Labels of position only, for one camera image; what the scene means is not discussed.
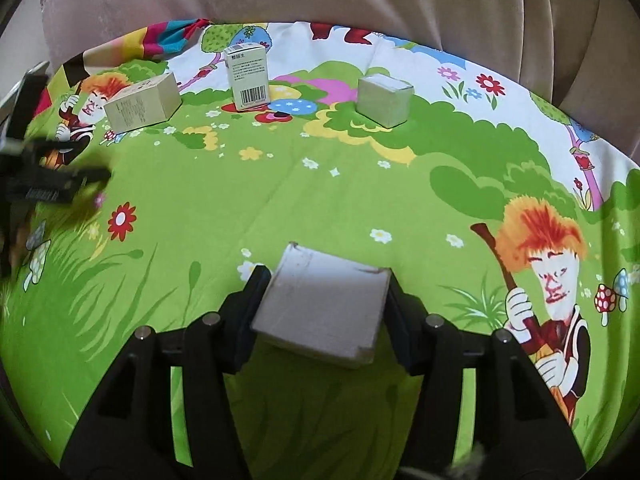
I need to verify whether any white medicine box with barcode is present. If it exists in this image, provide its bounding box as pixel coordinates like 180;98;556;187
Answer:
224;42;270;110

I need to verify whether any beige curtain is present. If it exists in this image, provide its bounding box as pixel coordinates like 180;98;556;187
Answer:
40;0;639;156

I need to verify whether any large beige cardboard box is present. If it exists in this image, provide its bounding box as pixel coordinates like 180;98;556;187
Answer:
104;72;181;133

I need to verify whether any small beige box far right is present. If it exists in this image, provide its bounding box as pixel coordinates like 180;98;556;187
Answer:
356;74;414;129

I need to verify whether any small beige cube box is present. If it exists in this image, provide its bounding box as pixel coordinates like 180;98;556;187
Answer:
252;242;392;370

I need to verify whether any green cartoon print cloth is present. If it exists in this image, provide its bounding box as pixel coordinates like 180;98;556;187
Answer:
1;20;639;465

